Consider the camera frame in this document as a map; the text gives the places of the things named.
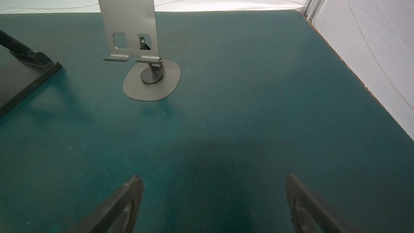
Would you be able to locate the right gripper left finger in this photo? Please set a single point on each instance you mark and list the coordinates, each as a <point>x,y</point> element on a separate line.
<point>118,213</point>

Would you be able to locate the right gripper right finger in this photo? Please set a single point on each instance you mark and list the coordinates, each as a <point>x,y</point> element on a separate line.
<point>310,212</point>

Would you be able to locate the black stand back centre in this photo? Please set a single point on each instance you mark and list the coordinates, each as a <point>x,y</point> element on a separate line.
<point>20,78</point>

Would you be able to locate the grey stand back right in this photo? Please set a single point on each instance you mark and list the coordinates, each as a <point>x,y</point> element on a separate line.
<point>131,31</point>

